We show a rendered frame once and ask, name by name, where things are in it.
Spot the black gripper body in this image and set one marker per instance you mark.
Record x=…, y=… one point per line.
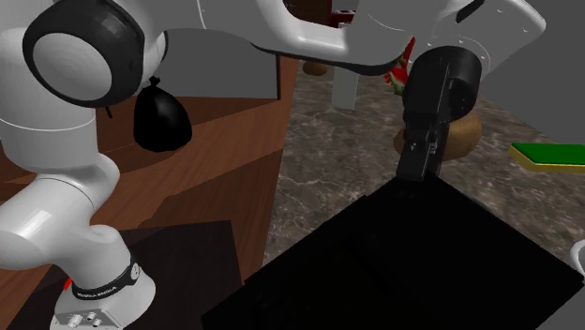
x=427, y=105

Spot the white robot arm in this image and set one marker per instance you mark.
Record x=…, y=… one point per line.
x=64, y=146

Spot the large brown potato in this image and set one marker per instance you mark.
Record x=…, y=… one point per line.
x=462, y=137

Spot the grey upright block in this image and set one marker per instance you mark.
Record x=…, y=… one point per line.
x=345, y=89

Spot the small brown potato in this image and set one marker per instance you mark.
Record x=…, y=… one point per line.
x=315, y=69

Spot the dark red cabinet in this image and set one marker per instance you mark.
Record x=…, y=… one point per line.
x=315, y=10

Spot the white cup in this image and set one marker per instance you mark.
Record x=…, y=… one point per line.
x=579, y=258

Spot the black tied rubbish bag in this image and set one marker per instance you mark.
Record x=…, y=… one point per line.
x=161, y=121

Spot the dark robot stand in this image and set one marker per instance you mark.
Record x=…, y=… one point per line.
x=192, y=269

